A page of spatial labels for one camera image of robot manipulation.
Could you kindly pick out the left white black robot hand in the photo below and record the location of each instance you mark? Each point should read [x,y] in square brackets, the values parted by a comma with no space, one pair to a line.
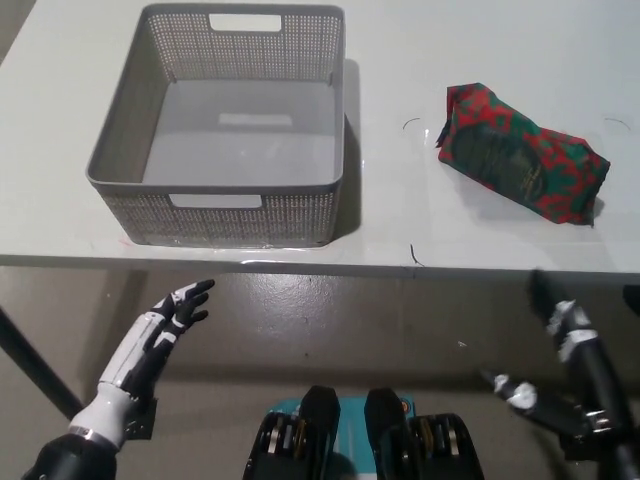
[145,345]

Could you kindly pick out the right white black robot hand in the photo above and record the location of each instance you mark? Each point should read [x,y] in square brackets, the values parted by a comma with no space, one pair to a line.
[585,360]

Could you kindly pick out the red green coffee bean bag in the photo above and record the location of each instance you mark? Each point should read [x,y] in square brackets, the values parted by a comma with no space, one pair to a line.
[515,155]

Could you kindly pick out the black table leg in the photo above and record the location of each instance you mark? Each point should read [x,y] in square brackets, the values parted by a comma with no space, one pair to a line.
[35,357]

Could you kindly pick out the black teal robot body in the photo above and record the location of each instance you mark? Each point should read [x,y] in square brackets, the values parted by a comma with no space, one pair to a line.
[360,440]

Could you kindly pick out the grey perforated plastic basket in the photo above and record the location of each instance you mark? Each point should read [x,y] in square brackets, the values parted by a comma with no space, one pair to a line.
[240,125]

